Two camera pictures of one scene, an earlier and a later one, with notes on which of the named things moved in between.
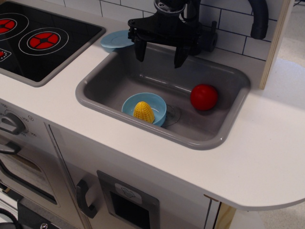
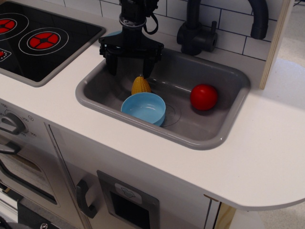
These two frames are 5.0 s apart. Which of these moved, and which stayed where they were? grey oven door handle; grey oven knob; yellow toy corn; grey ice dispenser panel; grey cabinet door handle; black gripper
Moved: black gripper; yellow toy corn
Stayed: grey oven knob; grey oven door handle; grey ice dispenser panel; grey cabinet door handle
